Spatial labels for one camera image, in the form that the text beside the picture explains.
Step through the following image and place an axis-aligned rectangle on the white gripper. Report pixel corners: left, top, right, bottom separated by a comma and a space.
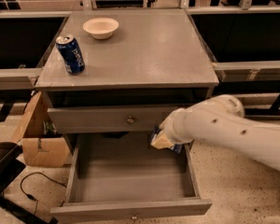
151, 108, 193, 149

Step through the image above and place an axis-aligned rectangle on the dark blue rxbar wrapper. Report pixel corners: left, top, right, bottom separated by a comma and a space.
150, 126, 183, 153

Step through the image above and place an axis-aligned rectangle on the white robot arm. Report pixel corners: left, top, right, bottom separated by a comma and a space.
150, 95, 280, 171

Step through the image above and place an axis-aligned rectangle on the closed grey top drawer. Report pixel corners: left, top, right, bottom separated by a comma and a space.
48, 105, 177, 133

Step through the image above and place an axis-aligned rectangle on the open grey middle drawer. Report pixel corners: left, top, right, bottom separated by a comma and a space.
50, 132, 212, 223

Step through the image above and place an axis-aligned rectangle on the grey wooden drawer cabinet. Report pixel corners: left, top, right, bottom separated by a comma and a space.
36, 9, 218, 147

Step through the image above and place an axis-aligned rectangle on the brown cardboard box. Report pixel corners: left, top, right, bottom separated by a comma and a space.
11, 92, 70, 167

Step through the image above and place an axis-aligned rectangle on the blue pepsi can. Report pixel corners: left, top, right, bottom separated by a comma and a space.
56, 35, 85, 75

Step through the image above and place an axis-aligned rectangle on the white paper bowl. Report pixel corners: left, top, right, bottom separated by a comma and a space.
82, 18, 119, 40

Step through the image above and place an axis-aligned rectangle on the black chair at left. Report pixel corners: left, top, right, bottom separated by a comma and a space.
0, 142, 58, 224

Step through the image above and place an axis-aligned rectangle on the black table leg frame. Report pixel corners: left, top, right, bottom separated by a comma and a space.
240, 89, 280, 120

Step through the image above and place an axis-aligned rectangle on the black cable on floor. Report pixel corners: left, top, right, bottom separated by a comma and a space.
20, 171, 67, 217

